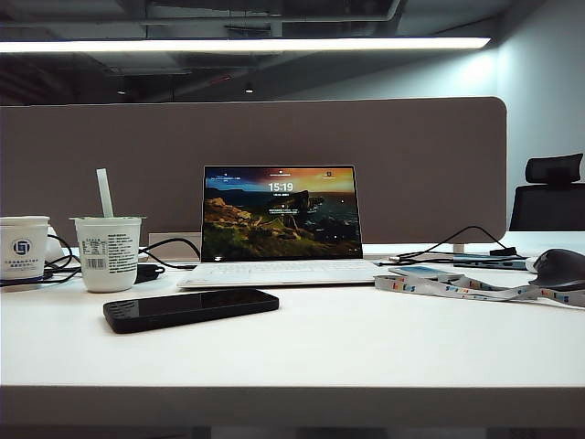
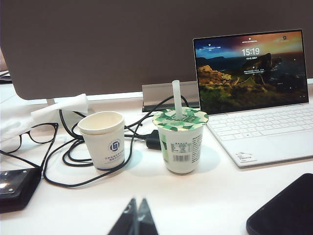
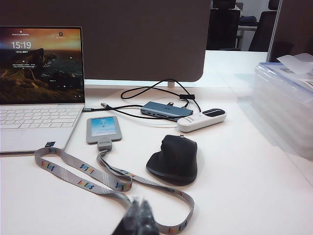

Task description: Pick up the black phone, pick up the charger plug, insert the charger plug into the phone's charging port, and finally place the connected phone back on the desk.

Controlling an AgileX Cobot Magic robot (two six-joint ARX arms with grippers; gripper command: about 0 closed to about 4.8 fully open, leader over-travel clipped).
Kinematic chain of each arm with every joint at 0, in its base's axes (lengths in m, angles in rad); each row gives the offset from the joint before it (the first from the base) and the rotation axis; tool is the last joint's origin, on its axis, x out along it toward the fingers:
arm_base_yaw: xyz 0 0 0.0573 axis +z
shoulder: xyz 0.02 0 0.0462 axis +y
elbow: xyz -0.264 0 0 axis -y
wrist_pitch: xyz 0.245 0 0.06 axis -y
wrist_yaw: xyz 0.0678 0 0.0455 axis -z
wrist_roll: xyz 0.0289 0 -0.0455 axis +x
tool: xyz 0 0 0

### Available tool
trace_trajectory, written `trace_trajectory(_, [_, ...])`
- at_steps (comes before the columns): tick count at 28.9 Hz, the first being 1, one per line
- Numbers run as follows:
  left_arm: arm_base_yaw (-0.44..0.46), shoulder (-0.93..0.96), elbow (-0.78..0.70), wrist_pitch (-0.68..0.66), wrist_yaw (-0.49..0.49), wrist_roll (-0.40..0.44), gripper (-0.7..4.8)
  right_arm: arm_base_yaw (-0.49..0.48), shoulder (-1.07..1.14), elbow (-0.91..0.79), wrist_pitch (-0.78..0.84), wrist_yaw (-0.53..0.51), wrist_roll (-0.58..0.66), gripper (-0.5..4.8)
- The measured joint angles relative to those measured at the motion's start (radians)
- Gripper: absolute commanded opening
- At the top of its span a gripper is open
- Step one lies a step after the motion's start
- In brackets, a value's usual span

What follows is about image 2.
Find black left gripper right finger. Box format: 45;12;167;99
136;197;159;235

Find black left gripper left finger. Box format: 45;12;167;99
107;197;138;235

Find black phone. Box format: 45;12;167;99
246;173;313;235

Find paper cup with blue logo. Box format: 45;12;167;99
80;122;126;172

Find black power adapter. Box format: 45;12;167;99
146;129;162;150

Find white drink cup green lid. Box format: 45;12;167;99
153;107;209;175

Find glossy black box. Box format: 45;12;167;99
0;168;42;213

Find black eyeglasses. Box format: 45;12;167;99
0;122;59;169

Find white drinking straw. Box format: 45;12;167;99
172;79;183;119

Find white tissue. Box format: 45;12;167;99
0;93;90;147

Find white laptop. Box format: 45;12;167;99
192;28;313;169

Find black cable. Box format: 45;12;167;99
123;95;189;147
43;109;137;188

